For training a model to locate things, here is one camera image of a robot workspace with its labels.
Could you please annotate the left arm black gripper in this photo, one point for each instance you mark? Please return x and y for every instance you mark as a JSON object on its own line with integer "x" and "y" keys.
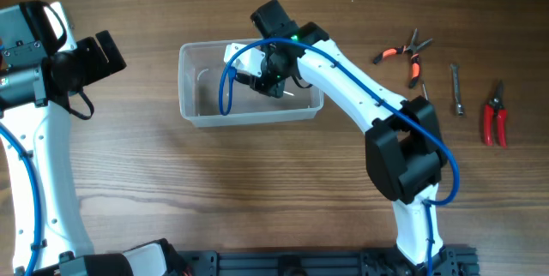
{"x": 92, "y": 59}

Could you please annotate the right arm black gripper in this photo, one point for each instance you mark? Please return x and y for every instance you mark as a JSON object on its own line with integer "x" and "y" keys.
{"x": 270, "y": 80}

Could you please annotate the clear plastic container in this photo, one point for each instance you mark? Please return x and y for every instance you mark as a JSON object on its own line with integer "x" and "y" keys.
{"x": 200, "y": 68}

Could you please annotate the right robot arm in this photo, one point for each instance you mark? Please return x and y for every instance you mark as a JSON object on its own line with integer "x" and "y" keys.
{"x": 404, "y": 152}

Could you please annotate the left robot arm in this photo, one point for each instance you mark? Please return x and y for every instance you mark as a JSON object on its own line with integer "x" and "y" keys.
{"x": 42, "y": 66}

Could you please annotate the orange black needle-nose pliers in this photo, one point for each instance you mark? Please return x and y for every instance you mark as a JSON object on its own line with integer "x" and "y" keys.
{"x": 413, "y": 49}

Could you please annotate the silver metal wrench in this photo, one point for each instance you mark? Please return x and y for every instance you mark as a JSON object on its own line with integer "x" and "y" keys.
{"x": 459, "y": 109}

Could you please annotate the green handle screwdriver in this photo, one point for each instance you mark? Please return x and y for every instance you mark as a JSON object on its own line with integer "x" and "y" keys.
{"x": 424, "y": 90}

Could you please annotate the red handle cutters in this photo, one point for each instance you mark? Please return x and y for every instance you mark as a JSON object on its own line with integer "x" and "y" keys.
{"x": 494, "y": 117}

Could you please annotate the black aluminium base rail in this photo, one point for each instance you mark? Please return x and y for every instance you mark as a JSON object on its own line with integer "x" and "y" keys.
{"x": 366, "y": 262}

